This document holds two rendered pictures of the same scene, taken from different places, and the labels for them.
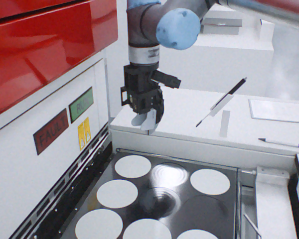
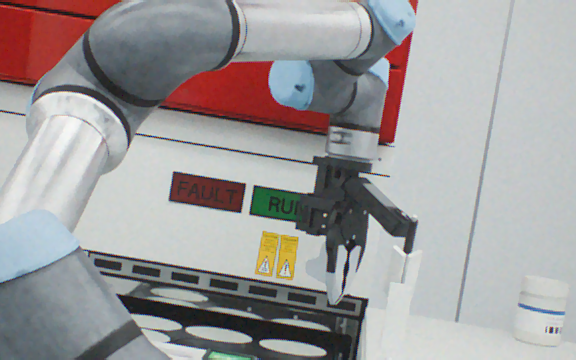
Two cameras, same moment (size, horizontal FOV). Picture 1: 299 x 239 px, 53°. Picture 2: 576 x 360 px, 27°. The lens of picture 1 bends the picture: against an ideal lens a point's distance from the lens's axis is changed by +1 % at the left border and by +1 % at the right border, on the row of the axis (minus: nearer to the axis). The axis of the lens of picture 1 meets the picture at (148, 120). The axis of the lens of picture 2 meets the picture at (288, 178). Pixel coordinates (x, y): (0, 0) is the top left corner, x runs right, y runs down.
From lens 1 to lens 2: 173 cm
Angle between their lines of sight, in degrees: 78
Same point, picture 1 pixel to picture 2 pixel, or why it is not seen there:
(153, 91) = (326, 203)
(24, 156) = (151, 184)
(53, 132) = (206, 194)
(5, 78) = not seen: hidden behind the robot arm
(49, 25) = not seen: hidden behind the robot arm
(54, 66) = (198, 94)
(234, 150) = not seen: outside the picture
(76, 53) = (250, 102)
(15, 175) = (129, 193)
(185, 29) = (281, 74)
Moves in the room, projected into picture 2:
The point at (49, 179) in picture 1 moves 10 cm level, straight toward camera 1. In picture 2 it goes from (173, 249) to (117, 244)
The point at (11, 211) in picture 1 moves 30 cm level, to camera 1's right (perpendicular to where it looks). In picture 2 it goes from (106, 226) to (120, 253)
